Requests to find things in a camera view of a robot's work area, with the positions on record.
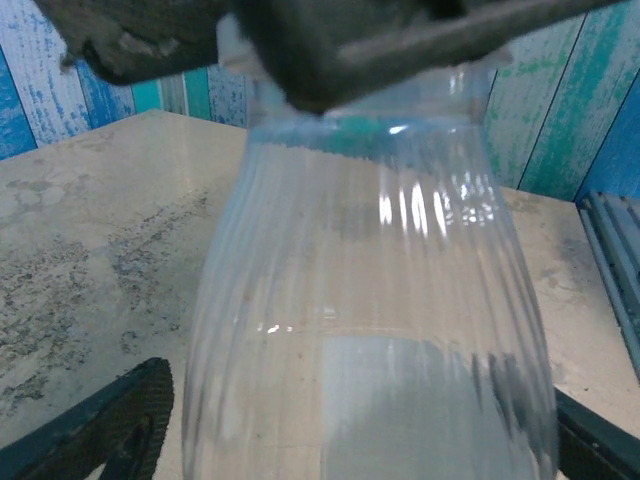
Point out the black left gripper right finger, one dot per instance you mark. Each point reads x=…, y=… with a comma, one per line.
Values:
x=600, y=445

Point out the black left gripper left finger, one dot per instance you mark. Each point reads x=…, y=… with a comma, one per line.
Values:
x=100, y=430

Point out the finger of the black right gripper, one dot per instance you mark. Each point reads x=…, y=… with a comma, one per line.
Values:
x=325, y=50
x=150, y=25

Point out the clear ribbed labelled bottle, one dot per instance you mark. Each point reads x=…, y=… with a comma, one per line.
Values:
x=350, y=250

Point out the aluminium frame post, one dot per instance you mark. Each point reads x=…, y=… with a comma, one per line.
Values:
x=172, y=95

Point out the aluminium mounting rail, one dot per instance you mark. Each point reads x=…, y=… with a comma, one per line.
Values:
x=620, y=260

